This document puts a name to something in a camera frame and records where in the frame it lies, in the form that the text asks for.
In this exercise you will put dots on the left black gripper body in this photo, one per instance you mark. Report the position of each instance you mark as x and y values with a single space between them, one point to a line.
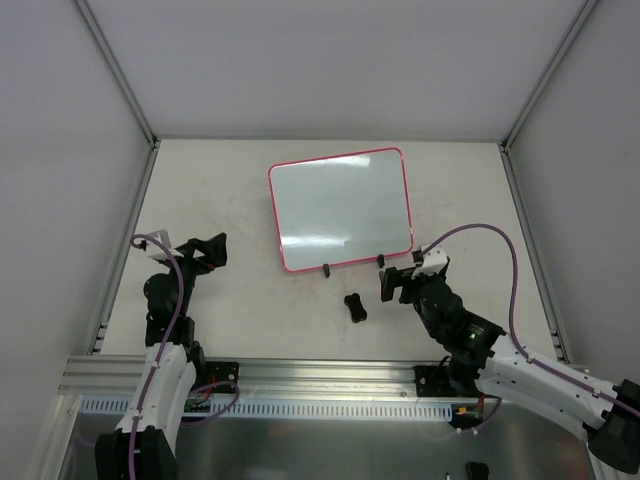
195 255

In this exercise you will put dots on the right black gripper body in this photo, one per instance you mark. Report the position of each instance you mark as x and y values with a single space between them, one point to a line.
404 285

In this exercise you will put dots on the red bone-shaped eraser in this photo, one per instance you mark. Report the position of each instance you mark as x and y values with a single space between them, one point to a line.
356 308

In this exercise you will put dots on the pink framed whiteboard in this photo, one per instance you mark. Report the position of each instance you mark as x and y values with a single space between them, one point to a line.
341 209

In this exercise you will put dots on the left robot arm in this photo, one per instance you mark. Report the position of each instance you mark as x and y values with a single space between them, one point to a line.
143 444

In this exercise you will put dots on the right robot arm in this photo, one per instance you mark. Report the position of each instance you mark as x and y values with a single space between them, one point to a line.
487 359

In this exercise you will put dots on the black eraser on floor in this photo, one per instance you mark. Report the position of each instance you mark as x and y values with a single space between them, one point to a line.
477 471

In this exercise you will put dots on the whiteboard wire stand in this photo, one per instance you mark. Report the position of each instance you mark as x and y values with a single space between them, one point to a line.
380 260

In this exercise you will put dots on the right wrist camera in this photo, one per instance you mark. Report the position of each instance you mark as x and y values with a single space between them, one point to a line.
429 260

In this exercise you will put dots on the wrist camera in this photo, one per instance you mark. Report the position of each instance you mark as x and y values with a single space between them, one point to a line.
429 260
160 244

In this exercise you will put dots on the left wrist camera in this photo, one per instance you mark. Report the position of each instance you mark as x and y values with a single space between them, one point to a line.
160 244

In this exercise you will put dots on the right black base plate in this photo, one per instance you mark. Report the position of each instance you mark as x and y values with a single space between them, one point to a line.
432 382

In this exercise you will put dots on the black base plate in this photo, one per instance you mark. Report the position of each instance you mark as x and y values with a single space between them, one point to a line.
221 377
432 382

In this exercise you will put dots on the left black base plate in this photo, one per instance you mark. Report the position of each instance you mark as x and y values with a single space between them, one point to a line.
221 377

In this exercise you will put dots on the aluminium mounting rail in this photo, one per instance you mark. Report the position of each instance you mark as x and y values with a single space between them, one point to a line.
259 378

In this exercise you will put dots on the white slotted cable duct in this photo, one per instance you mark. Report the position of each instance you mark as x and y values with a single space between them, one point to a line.
319 410

